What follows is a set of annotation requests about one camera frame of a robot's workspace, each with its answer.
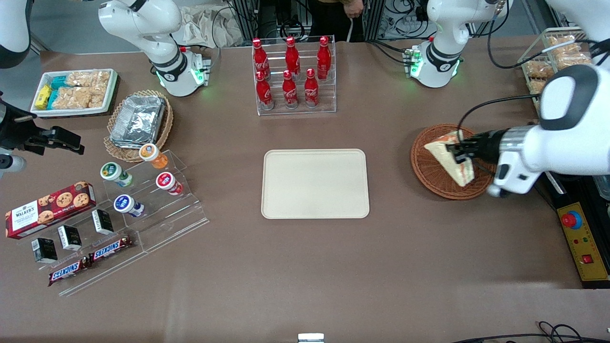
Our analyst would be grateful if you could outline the Snickers chocolate bar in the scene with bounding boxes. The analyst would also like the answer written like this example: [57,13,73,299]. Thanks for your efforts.
[89,235,135,263]
[48,258,92,287]

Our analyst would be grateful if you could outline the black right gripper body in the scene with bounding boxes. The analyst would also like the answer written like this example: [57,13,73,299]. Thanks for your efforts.
[0,93,42,155]

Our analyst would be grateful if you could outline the orange lid yoghurt cup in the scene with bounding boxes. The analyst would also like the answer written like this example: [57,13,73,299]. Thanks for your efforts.
[139,143,169,170]

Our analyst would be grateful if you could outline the red cola bottle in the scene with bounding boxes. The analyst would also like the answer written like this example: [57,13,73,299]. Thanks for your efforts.
[304,68,319,108]
[252,38,270,79]
[282,70,299,110]
[317,36,332,81]
[255,71,275,111]
[285,36,301,79]

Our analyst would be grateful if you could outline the red Walkers cookie box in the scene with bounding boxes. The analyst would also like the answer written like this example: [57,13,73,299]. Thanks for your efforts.
[5,181,97,239]

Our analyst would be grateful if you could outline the yellow snack packet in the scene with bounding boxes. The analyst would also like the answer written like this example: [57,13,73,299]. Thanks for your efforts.
[35,85,52,110]

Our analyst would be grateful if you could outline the brown round wicker basket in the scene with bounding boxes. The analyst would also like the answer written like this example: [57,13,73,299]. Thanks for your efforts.
[410,123,498,200]

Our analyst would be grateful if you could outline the stack of foil containers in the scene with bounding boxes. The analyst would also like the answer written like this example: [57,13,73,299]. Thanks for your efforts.
[110,95,166,147]

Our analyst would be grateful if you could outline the crumpled beige cloth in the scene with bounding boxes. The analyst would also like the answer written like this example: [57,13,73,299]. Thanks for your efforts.
[174,6,244,48]

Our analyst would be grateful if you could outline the black yellow control box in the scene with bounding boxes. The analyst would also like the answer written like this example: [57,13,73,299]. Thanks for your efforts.
[543,171,610,289]

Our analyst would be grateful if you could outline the triangle sandwich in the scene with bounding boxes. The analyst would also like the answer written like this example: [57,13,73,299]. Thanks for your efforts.
[423,134,476,187]

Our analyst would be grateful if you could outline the black looping arm cable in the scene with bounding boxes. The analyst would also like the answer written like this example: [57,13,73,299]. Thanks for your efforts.
[486,2,594,70]

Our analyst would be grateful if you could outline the bystander bare hand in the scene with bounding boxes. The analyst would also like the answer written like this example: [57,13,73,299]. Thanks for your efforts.
[343,0,366,19]

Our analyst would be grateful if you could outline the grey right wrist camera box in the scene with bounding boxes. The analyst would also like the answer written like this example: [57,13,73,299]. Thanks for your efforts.
[0,155,27,175]

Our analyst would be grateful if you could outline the clear plastic container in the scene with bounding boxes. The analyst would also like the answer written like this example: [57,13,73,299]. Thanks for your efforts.
[593,175,610,201]

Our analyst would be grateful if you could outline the white rectangular snack tray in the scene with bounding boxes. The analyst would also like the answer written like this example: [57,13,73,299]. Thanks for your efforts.
[30,69,119,118]

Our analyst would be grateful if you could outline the white wire shelf rack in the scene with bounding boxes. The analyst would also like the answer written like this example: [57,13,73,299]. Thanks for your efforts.
[518,28,596,112]

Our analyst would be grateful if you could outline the bystander dark clothing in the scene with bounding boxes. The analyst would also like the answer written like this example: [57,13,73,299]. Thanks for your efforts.
[310,0,367,42]

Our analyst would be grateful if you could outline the red lid yoghurt cup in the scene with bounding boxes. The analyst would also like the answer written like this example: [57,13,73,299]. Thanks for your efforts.
[156,172,183,196]

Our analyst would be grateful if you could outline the cream plastic tray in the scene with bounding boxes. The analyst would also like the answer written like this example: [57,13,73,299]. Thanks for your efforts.
[261,149,370,220]

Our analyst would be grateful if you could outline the clear acrylic bottle rack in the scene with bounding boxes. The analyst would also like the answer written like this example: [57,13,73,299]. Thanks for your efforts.
[252,36,337,116]

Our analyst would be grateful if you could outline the small black box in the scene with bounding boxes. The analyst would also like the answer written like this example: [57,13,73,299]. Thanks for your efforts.
[57,225,82,251]
[91,209,114,235]
[31,238,58,264]

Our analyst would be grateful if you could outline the clear acrylic stepped stand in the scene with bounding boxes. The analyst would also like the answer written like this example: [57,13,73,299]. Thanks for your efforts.
[102,150,210,253]
[10,205,148,297]

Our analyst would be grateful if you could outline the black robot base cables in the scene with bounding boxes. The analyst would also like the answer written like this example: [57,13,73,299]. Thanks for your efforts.
[367,40,414,65]

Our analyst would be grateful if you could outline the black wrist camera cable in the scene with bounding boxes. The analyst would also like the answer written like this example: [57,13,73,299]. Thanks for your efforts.
[457,93,544,143]

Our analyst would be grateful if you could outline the thin black cable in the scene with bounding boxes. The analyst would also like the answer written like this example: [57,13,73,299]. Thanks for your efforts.
[450,322,610,343]

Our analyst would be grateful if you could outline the aluminium equipment rack with cables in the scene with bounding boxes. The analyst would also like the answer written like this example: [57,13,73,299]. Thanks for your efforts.
[229,0,429,43]

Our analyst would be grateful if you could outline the green lid yoghurt cup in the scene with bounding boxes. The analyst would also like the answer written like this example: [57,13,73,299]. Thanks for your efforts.
[100,162,134,187]

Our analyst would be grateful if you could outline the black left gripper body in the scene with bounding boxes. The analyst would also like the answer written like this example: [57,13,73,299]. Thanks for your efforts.
[477,127,507,165]

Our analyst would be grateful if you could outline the light tan wicker basket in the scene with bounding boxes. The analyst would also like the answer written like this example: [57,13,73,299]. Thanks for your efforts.
[104,90,174,163]

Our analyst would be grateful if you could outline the blue lid yoghurt cup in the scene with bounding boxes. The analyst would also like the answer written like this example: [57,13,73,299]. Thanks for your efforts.
[113,194,145,218]

